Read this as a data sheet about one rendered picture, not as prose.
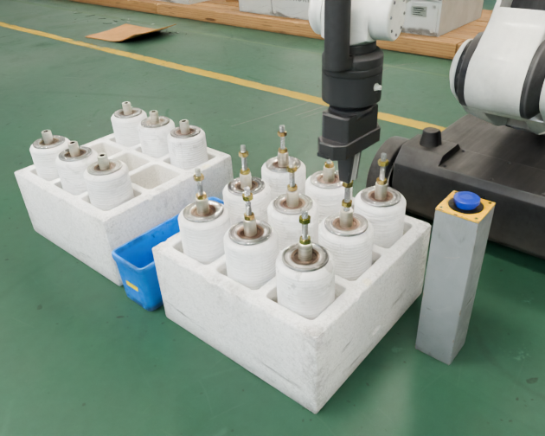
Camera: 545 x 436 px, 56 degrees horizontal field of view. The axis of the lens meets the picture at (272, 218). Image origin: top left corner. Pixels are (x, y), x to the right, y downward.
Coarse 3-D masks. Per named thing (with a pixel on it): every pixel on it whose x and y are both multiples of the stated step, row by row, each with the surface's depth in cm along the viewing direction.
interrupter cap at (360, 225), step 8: (328, 216) 91; (336, 216) 91; (360, 216) 90; (328, 224) 89; (336, 224) 89; (360, 224) 88; (368, 224) 88; (336, 232) 86; (344, 232) 86; (352, 232) 86; (360, 232) 86
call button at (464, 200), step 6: (462, 192) 81; (468, 192) 81; (456, 198) 80; (462, 198) 79; (468, 198) 79; (474, 198) 79; (480, 198) 79; (456, 204) 80; (462, 204) 79; (468, 204) 78; (474, 204) 78
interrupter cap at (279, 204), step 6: (276, 198) 97; (282, 198) 97; (300, 198) 97; (306, 198) 97; (276, 204) 95; (282, 204) 95; (300, 204) 95; (306, 204) 95; (312, 204) 95; (276, 210) 94; (282, 210) 93; (288, 210) 93; (294, 210) 93; (300, 210) 93
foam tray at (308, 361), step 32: (416, 224) 101; (160, 256) 97; (224, 256) 95; (384, 256) 92; (416, 256) 100; (160, 288) 103; (192, 288) 94; (224, 288) 87; (352, 288) 85; (384, 288) 92; (416, 288) 106; (192, 320) 100; (224, 320) 92; (256, 320) 85; (288, 320) 80; (320, 320) 79; (352, 320) 85; (384, 320) 97; (224, 352) 97; (256, 352) 89; (288, 352) 83; (320, 352) 79; (352, 352) 89; (288, 384) 87; (320, 384) 83
